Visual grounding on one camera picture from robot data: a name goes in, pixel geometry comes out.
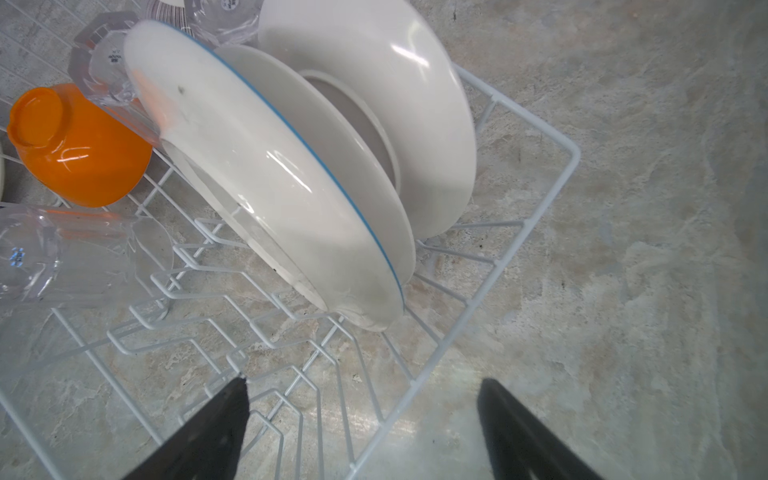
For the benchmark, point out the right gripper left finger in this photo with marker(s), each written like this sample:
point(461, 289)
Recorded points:
point(208, 446)

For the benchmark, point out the white plate rear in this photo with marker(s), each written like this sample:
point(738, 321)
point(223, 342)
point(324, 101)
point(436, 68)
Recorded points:
point(305, 106)

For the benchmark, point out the white deep plate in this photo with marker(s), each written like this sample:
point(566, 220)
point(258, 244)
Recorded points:
point(383, 57)

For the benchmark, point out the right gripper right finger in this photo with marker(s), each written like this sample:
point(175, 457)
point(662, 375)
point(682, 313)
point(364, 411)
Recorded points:
point(519, 445)

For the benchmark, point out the clear glass cup front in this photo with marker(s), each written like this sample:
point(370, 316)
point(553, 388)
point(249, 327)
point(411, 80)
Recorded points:
point(76, 258)

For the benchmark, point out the white wire dish rack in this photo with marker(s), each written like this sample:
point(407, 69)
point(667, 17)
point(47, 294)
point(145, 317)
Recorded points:
point(89, 393)

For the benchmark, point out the clear glass cup back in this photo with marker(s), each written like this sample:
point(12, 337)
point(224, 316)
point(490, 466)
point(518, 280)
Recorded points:
point(220, 22)

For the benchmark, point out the orange bowl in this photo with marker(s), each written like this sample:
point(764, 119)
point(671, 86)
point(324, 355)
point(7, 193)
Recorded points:
point(74, 148)

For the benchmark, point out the clear glass cup near bowl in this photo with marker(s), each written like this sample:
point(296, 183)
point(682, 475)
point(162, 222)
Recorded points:
point(97, 67)

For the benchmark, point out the striped ceramic bowl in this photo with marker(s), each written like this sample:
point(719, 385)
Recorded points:
point(171, 12)

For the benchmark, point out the white plate strawberry pattern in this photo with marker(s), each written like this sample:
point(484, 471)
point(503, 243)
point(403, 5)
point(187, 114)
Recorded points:
point(261, 176)

